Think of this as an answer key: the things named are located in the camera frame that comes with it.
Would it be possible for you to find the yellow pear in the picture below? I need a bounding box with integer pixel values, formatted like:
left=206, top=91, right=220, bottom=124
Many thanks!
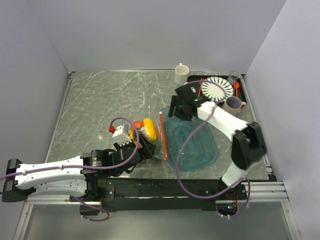
left=129, top=129, right=137, bottom=144

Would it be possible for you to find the clear zip top bag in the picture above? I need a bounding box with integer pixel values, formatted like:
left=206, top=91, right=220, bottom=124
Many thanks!
left=133, top=109, right=169, bottom=161

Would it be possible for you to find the yellow corn cob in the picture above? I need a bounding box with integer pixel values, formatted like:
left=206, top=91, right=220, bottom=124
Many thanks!
left=143, top=118, right=159, bottom=142

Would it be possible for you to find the dark purple plum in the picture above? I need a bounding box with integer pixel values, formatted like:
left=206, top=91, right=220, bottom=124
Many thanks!
left=138, top=127, right=148, bottom=138

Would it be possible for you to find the textured orange tangerine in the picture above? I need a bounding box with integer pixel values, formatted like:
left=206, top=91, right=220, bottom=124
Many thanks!
left=133, top=121, right=144, bottom=130

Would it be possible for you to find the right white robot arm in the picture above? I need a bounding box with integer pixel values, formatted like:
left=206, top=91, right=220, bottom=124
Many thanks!
left=168, top=84, right=267, bottom=199

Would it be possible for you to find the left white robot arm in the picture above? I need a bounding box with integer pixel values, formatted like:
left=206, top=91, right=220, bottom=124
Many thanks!
left=1, top=135, right=157, bottom=203

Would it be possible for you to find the teal plastic food tray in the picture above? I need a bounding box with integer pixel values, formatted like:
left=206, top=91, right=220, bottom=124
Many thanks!
left=161, top=107, right=219, bottom=172

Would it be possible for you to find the orange plastic fork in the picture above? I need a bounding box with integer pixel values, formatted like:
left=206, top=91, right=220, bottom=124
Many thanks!
left=198, top=78, right=204, bottom=97

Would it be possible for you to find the white ceramic mug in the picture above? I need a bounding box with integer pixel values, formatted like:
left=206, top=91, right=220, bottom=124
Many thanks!
left=174, top=63, right=190, bottom=86

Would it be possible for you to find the striped white plate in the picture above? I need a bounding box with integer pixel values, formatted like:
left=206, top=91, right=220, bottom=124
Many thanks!
left=201, top=76, right=234, bottom=102

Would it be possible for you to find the beige mug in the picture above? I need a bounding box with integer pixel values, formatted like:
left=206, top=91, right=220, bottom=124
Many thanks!
left=221, top=96, right=247, bottom=116

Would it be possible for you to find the orange plastic spoon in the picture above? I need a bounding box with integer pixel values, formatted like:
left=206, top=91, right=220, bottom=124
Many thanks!
left=233, top=81, right=240, bottom=97

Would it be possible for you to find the clear drinking glass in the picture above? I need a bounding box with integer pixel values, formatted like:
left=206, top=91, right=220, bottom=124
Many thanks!
left=227, top=70, right=240, bottom=85

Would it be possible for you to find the black serving tray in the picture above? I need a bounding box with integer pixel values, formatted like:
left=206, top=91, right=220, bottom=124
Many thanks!
left=187, top=75, right=247, bottom=106

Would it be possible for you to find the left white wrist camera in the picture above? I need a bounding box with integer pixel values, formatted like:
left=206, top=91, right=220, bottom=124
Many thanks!
left=108, top=123, right=132, bottom=147

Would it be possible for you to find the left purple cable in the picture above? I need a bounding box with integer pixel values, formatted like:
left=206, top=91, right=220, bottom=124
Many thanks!
left=0, top=116, right=140, bottom=223

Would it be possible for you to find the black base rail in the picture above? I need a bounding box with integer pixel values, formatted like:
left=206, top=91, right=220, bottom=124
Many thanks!
left=80, top=178, right=247, bottom=213

